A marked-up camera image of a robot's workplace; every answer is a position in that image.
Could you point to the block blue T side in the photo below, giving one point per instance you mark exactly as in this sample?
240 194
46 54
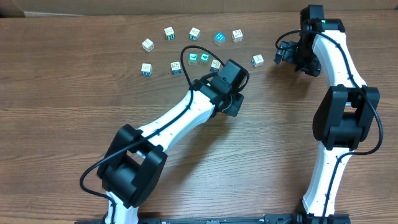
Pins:
257 61

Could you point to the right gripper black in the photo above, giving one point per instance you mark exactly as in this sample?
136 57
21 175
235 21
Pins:
282 55

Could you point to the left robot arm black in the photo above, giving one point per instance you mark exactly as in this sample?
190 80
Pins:
136 157

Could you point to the block green J side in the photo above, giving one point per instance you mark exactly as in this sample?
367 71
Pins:
194 34

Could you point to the green top L block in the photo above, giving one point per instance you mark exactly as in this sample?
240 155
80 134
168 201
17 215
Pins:
192 58

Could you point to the umbrella block blue side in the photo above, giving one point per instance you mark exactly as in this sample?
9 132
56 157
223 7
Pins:
215 66

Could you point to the block yellow O side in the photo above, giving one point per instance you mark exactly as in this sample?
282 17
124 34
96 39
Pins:
237 35

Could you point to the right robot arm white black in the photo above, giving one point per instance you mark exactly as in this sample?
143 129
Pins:
345 115

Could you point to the cardboard backdrop wall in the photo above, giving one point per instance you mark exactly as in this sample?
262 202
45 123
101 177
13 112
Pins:
22 8

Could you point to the block blue D side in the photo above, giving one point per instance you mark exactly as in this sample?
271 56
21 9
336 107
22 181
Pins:
146 69

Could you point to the green top 4 block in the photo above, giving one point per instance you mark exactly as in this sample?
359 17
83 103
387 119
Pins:
204 59

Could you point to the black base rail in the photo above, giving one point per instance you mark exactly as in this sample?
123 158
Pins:
266 219

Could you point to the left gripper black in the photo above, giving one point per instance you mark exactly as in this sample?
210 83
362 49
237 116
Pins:
234 107

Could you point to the block top left plain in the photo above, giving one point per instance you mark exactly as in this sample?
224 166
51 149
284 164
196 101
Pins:
148 45

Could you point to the blue top block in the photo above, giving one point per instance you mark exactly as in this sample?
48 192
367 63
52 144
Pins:
219 39

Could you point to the block green R side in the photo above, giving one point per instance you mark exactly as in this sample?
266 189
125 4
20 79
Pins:
169 33

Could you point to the block blue side centre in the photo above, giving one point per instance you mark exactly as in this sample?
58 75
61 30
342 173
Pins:
176 68

